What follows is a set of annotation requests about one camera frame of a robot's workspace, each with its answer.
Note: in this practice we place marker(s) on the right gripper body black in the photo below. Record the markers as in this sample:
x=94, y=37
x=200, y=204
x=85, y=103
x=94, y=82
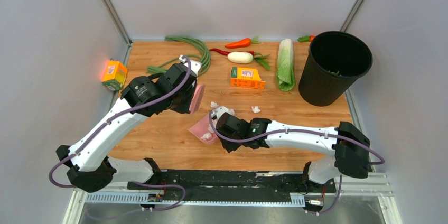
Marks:
x=231, y=147

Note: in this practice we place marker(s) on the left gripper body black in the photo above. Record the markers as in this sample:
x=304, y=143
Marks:
x=182, y=102

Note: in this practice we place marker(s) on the pink dustpan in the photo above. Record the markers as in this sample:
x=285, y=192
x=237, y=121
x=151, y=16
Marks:
x=200, y=128

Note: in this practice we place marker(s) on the pink hand brush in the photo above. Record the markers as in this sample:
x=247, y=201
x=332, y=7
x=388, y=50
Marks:
x=196, y=99

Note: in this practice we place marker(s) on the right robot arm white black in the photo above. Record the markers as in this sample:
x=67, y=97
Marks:
x=346, y=149

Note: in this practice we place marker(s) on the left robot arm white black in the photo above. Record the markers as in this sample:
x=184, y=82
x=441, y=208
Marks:
x=90, y=167

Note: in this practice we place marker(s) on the paper scrap small middle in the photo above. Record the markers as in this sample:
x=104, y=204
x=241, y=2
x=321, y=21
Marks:
x=213, y=105

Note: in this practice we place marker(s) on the paper scrap right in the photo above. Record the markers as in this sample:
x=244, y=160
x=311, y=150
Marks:
x=255, y=109

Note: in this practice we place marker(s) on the green long beans bundle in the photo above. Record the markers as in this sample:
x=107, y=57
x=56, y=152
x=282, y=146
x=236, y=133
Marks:
x=204, y=56

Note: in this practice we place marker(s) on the orange box on table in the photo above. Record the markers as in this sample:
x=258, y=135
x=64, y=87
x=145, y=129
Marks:
x=246, y=78

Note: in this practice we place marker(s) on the orange yellow sponge pack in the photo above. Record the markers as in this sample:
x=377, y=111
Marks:
x=114, y=76

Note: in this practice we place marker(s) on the red chili pepper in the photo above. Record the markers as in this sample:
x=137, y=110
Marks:
x=226, y=53

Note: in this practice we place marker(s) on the white radish with leaves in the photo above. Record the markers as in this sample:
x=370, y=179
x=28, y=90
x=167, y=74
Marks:
x=247, y=58

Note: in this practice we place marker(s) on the napa cabbage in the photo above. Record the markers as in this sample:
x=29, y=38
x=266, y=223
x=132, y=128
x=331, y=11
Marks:
x=285, y=74

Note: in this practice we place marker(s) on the orange carrot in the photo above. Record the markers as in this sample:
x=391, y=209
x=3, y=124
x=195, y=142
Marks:
x=246, y=42

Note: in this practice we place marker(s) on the carrot behind bin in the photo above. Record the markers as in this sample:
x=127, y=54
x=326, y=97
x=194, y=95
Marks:
x=307, y=38

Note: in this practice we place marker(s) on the black trash bin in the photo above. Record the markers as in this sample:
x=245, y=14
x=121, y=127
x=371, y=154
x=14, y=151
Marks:
x=335, y=61

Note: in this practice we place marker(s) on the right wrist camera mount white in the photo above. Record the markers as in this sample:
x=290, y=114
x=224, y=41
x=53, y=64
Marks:
x=218, y=112

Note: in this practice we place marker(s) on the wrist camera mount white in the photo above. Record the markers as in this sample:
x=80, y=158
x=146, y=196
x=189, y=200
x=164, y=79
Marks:
x=218, y=112
x=192, y=64

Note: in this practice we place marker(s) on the paper scrap near brush handle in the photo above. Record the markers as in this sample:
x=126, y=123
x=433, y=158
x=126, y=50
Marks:
x=208, y=136

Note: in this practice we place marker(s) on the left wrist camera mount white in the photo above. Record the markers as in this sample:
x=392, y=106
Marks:
x=192, y=64

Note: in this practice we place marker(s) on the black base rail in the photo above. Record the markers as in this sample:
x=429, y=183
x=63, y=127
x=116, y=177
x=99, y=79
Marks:
x=236, y=186

